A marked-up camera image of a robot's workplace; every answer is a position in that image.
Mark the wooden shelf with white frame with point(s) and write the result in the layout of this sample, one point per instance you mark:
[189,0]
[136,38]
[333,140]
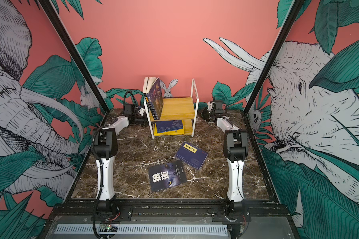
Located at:
[182,108]

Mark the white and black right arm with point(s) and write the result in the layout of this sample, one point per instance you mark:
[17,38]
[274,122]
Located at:
[235,150]

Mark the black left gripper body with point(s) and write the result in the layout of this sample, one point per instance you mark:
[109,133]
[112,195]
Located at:
[139,119]

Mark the black book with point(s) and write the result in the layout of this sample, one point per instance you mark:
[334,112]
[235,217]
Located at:
[167,175]
[148,84]

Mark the dark book with portrait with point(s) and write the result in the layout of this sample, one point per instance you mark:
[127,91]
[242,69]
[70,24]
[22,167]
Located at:
[157,98]

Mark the dark blue book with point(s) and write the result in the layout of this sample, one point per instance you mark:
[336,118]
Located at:
[169,125]
[192,155]

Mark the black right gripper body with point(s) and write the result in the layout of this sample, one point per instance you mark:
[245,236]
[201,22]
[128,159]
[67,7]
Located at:
[208,115]

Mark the white slotted cable duct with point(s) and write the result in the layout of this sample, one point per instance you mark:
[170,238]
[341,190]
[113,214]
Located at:
[142,229]

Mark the yellow book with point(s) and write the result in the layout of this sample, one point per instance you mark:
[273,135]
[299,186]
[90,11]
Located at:
[176,132]

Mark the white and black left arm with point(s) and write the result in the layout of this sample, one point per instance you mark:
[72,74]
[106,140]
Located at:
[104,148]

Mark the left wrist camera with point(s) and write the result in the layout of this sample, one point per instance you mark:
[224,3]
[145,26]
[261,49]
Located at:
[141,111]

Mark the black frame post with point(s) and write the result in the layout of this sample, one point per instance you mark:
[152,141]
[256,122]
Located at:
[289,21]
[71,47]

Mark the black book standing on shelf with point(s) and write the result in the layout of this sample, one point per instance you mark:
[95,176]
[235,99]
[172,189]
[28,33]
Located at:
[148,84]

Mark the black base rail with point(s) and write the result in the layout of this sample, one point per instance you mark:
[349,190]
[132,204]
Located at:
[173,207]

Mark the black right frame post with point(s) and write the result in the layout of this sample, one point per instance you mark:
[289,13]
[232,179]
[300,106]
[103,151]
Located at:
[289,21]

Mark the black left frame post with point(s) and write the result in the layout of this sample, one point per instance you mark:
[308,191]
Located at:
[71,47]

